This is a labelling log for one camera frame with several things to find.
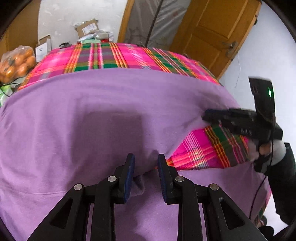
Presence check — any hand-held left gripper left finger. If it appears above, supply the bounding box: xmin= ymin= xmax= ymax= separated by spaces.
xmin=26 ymin=153 xmax=136 ymax=241

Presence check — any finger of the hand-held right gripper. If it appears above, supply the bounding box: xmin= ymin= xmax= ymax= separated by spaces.
xmin=202 ymin=108 xmax=257 ymax=122
xmin=217 ymin=119 xmax=253 ymax=137

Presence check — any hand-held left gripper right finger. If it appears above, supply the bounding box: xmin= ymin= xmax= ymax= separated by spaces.
xmin=157 ymin=153 xmax=267 ymax=241

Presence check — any purple fleece sweater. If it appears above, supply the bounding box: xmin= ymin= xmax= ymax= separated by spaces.
xmin=0 ymin=69 xmax=272 ymax=241

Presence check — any person's right forearm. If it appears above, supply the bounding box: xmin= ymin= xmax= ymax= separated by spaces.
xmin=266 ymin=139 xmax=296 ymax=230

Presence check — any person's right hand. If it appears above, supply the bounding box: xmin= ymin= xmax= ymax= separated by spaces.
xmin=247 ymin=137 xmax=271 ymax=161

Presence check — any wooden door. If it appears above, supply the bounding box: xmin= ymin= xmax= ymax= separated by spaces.
xmin=170 ymin=0 xmax=262 ymax=79

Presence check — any pink green plaid bed sheet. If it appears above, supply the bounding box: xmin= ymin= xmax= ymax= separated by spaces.
xmin=18 ymin=42 xmax=272 ymax=216

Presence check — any grey plastic curtain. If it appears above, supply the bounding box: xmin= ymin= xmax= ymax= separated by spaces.
xmin=128 ymin=0 xmax=191 ymax=49

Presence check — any green tissue pack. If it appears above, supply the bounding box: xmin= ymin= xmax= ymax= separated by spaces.
xmin=0 ymin=84 xmax=12 ymax=107

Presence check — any small white box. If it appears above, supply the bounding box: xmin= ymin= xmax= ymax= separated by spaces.
xmin=35 ymin=35 xmax=52 ymax=62

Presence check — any brown cardboard box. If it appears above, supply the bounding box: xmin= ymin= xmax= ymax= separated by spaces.
xmin=74 ymin=19 xmax=99 ymax=39

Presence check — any bag of oranges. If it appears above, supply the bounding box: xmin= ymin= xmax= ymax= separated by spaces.
xmin=0 ymin=46 xmax=37 ymax=84

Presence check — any wooden wardrobe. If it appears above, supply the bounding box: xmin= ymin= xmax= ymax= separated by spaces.
xmin=0 ymin=0 xmax=41 ymax=56

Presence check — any metal door handle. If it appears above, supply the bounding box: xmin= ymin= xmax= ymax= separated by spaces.
xmin=222 ymin=41 xmax=238 ymax=58

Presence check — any wooden door frame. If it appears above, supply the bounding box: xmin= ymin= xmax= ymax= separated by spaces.
xmin=117 ymin=0 xmax=136 ymax=43

